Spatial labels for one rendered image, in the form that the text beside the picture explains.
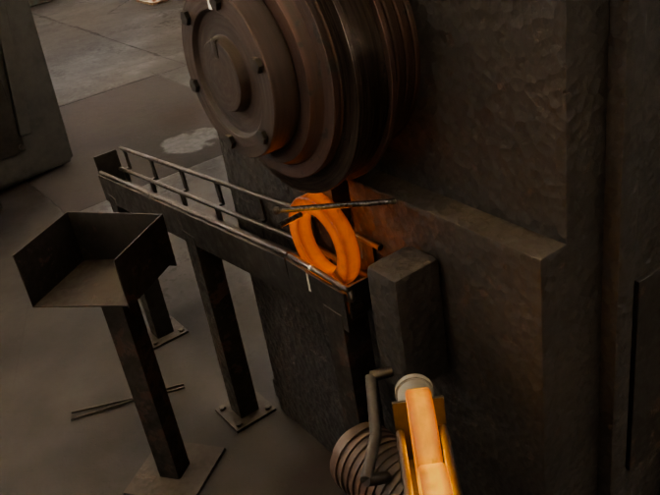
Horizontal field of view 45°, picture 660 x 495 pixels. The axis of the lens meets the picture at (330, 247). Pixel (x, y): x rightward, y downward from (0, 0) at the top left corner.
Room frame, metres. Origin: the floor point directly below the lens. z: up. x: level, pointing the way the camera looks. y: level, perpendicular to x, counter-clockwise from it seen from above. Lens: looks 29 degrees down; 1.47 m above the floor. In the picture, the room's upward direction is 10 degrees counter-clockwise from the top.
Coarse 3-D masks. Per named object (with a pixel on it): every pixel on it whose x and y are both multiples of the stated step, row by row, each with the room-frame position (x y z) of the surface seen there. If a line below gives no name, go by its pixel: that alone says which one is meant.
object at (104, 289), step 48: (48, 240) 1.65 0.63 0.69; (96, 240) 1.71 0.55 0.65; (144, 240) 1.55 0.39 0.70; (48, 288) 1.60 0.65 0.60; (96, 288) 1.56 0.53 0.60; (144, 288) 1.51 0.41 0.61; (144, 336) 1.58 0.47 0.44; (144, 384) 1.54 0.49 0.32; (144, 480) 1.56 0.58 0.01; (192, 480) 1.53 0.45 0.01
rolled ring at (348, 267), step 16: (304, 224) 1.37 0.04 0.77; (336, 224) 1.25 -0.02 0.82; (304, 240) 1.36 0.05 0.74; (336, 240) 1.25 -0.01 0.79; (352, 240) 1.25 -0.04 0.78; (304, 256) 1.35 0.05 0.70; (320, 256) 1.35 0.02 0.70; (352, 256) 1.24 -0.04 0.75; (336, 272) 1.27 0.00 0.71; (352, 272) 1.24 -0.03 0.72
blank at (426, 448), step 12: (408, 396) 0.80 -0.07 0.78; (420, 396) 0.80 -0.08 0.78; (408, 408) 0.78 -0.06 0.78; (420, 408) 0.78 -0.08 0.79; (432, 408) 0.77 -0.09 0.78; (420, 420) 0.76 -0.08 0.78; (432, 420) 0.75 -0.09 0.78; (420, 432) 0.74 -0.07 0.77; (432, 432) 0.74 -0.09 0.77; (420, 444) 0.73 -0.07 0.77; (432, 444) 0.73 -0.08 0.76; (420, 456) 0.72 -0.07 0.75; (432, 456) 0.72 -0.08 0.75
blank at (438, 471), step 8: (432, 464) 0.68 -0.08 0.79; (440, 464) 0.67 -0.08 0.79; (424, 472) 0.65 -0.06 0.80; (432, 472) 0.65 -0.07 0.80; (440, 472) 0.65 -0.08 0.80; (448, 472) 0.65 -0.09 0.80; (424, 480) 0.64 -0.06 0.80; (432, 480) 0.64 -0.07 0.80; (440, 480) 0.63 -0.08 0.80; (448, 480) 0.63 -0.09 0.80; (424, 488) 0.63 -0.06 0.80; (432, 488) 0.62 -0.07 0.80; (440, 488) 0.62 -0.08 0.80; (448, 488) 0.62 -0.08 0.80
